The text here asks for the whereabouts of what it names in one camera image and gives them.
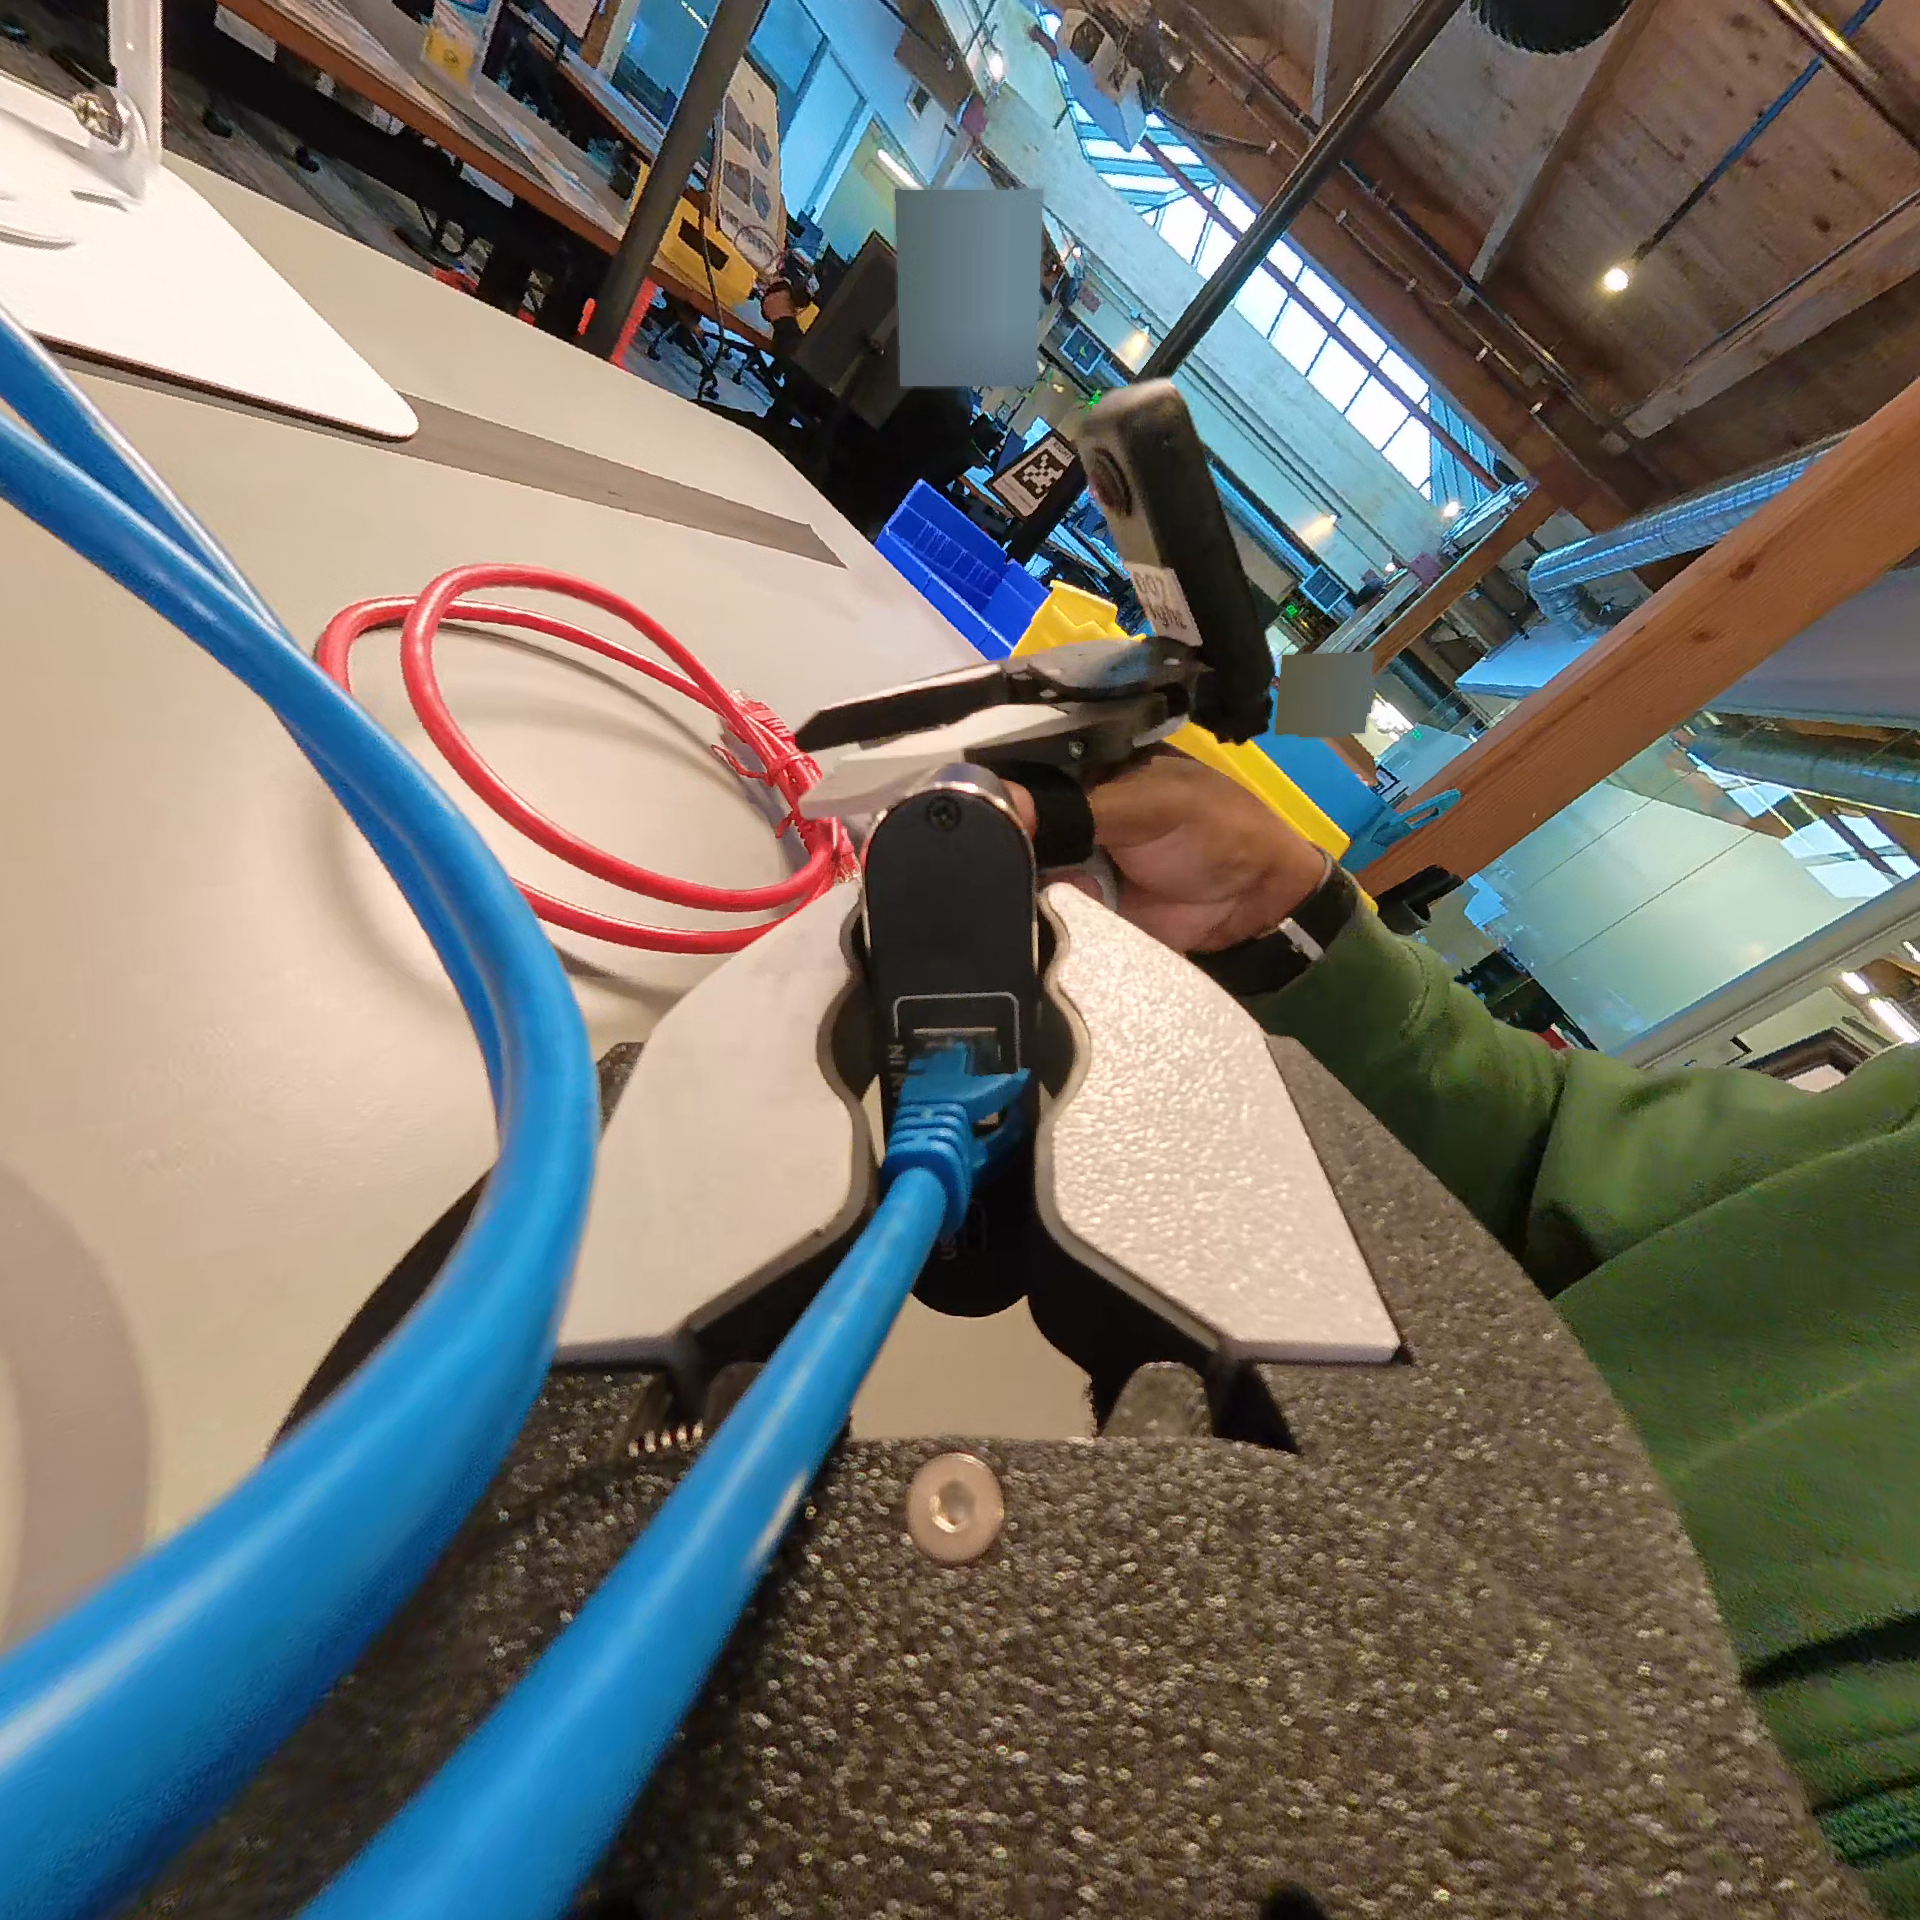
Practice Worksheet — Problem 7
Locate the teal panel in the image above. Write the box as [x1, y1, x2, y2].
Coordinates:
[1327, 734, 1464, 857]

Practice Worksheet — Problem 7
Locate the black round fan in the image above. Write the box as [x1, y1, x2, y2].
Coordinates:
[1152, 0, 1633, 382]

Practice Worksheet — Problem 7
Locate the wooden support post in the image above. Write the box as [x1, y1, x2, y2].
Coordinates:
[1350, 393, 1920, 902]

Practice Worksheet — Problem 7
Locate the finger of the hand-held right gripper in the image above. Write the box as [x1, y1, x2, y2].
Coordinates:
[800, 712, 1149, 817]
[787, 655, 1059, 757]

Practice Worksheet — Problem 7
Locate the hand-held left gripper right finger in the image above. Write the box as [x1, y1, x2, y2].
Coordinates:
[1029, 881, 1407, 1434]

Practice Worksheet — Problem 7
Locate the person's right forearm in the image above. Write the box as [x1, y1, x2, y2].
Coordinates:
[1247, 893, 1920, 1306]

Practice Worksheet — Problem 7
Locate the grey metal column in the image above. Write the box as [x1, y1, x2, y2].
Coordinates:
[577, 0, 769, 361]

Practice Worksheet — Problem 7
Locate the red ethernet cable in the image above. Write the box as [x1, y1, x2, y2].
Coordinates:
[315, 564, 862, 953]

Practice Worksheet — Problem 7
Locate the blue ethernet cable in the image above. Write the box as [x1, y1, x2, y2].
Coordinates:
[0, 304, 1035, 1920]

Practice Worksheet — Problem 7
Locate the yellow storage bin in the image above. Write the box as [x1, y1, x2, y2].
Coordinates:
[1013, 582, 1350, 862]

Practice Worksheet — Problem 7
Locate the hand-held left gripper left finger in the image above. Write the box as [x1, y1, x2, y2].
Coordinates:
[555, 884, 884, 1434]

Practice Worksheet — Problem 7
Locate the person's green hoodie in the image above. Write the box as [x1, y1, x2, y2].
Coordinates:
[1545, 1112, 1920, 1879]

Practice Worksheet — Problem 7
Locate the fiducial marker sign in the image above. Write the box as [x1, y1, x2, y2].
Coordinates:
[989, 432, 1085, 520]

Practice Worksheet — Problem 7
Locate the blue storage bin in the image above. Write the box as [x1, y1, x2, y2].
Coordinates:
[877, 480, 1052, 652]

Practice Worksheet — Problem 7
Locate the person's right hand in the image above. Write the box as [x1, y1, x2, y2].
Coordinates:
[1002, 749, 1336, 962]

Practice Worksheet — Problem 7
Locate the black computer monitor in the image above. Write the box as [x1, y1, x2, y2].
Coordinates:
[794, 230, 901, 421]

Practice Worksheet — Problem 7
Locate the black ethernet port adapter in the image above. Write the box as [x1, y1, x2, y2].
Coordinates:
[862, 760, 1038, 1317]

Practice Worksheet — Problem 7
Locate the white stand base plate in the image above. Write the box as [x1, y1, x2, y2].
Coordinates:
[0, 75, 420, 441]

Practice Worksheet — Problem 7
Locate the black wristband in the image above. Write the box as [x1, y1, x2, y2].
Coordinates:
[1202, 862, 1366, 993]

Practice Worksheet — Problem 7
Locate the standing poster banner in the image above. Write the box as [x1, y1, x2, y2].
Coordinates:
[713, 66, 787, 273]

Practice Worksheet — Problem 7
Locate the silver ventilation duct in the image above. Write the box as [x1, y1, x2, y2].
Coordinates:
[1528, 435, 1864, 619]

